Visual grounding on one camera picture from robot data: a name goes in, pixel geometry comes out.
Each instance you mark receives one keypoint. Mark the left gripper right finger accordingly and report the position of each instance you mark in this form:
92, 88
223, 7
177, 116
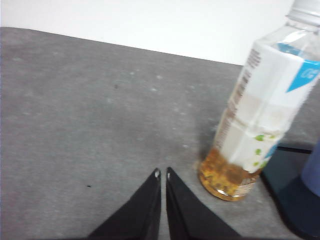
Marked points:
190, 220

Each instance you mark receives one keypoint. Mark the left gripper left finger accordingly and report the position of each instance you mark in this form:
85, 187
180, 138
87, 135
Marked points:
140, 220

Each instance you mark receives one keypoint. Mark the jasmine tea bottle white label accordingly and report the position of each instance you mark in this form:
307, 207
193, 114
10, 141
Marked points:
262, 100

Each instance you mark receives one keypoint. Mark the blue ribbed plastic cup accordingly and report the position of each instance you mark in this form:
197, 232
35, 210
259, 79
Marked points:
313, 170

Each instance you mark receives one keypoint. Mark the dark rectangular tray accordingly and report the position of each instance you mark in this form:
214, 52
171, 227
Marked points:
282, 170

